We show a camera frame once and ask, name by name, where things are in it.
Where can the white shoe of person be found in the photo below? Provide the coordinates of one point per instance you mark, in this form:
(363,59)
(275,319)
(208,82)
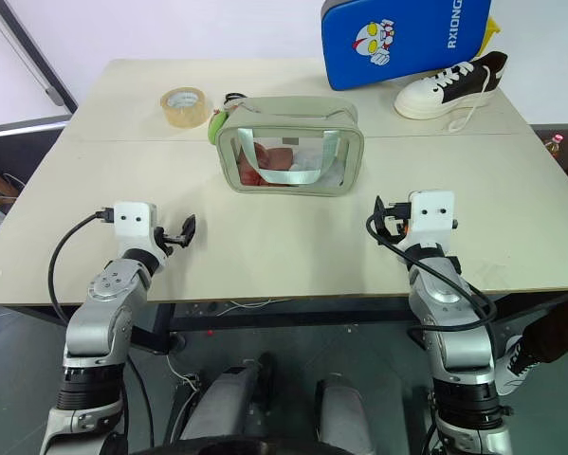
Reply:
(513,362)

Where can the yellow object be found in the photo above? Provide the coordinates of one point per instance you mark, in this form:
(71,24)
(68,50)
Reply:
(492,30)

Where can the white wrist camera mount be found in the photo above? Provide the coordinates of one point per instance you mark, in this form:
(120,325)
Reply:
(430,215)
(132,223)

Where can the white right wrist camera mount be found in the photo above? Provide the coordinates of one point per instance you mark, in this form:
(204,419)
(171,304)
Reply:
(430,215)

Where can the small bottle with red cap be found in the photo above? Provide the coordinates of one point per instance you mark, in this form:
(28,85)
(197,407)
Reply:
(555,144)

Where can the clear beige-trimmed toiletry bag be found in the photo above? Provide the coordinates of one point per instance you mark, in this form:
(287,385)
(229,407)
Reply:
(290,116)

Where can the black table frame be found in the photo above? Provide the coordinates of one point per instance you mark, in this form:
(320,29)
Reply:
(312,315)

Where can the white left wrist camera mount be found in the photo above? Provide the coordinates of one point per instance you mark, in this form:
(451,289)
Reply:
(132,223)

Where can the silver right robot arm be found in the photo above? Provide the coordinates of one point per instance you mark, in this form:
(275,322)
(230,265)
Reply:
(459,341)

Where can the brown packing tape roll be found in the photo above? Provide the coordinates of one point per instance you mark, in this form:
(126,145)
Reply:
(185,114)

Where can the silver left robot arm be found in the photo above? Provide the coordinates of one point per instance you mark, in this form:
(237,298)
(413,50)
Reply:
(98,327)

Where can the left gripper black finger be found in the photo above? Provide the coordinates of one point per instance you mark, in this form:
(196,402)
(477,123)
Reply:
(189,224)
(183,239)

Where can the grey robot thigh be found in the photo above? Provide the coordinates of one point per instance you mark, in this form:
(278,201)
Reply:
(342,412)
(226,403)

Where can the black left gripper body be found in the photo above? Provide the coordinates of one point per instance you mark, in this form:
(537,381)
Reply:
(164,239)

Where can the white black sneaker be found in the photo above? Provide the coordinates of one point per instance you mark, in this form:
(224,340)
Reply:
(435,97)

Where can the grey metal wall rail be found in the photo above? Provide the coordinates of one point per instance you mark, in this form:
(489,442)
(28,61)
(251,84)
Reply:
(27,52)

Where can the dark trouser leg of person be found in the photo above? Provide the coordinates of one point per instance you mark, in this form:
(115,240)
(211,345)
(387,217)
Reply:
(556,334)

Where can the blue cartoon print pad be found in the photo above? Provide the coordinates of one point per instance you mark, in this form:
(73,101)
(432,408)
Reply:
(407,38)

